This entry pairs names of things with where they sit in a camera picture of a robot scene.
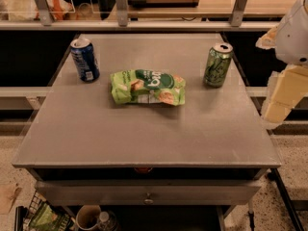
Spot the green soda can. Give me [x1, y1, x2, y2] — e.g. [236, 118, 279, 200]
[203, 42, 233, 88]

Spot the clear plastic bottle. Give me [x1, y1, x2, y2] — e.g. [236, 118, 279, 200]
[97, 211, 119, 231]

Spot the green rice chip bag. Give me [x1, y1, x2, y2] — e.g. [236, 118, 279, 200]
[111, 69, 186, 106]

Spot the white paper cup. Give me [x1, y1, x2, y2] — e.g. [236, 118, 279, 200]
[76, 205, 101, 231]

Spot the blue soda can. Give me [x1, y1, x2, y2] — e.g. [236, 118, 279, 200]
[70, 38, 100, 83]

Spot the black wire basket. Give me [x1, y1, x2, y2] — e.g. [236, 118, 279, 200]
[13, 192, 78, 231]

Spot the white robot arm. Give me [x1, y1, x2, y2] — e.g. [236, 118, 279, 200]
[256, 0, 308, 127]

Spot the metal shelf rail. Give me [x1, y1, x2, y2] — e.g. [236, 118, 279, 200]
[0, 0, 280, 33]

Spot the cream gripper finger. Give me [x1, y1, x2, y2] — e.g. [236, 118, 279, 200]
[255, 27, 277, 50]
[261, 64, 308, 124]

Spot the green snack bag in basket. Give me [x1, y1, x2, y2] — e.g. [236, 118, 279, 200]
[28, 202, 74, 231]

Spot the grey table drawer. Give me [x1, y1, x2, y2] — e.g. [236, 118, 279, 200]
[36, 180, 261, 206]

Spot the orange white snack bag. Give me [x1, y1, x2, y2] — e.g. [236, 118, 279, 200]
[0, 0, 74, 21]

